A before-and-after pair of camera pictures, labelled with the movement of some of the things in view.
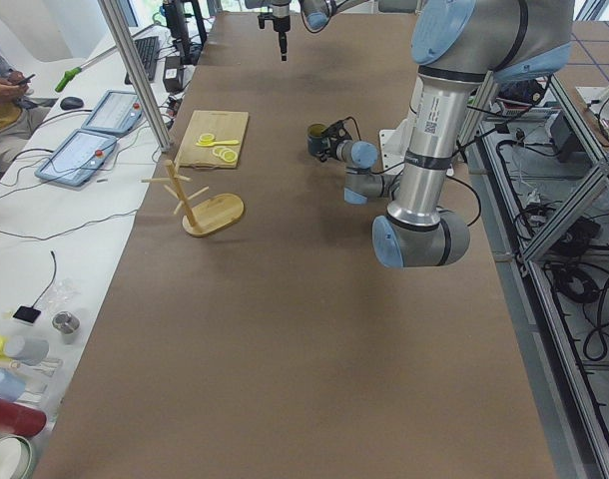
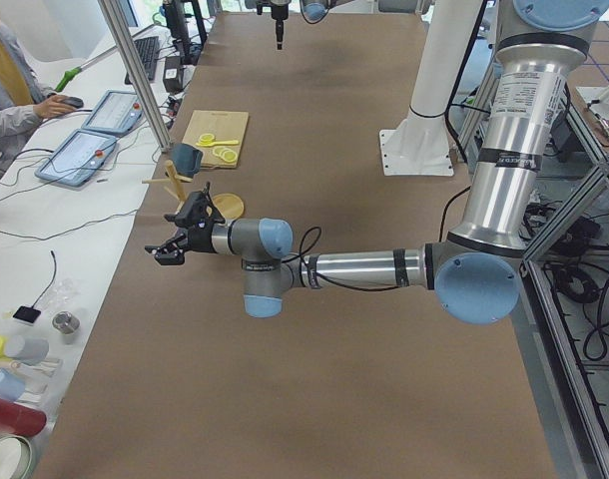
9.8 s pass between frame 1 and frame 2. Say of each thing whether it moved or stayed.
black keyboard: stayed
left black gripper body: moved
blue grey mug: moved
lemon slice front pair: stayed
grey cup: stayed
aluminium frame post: stayed
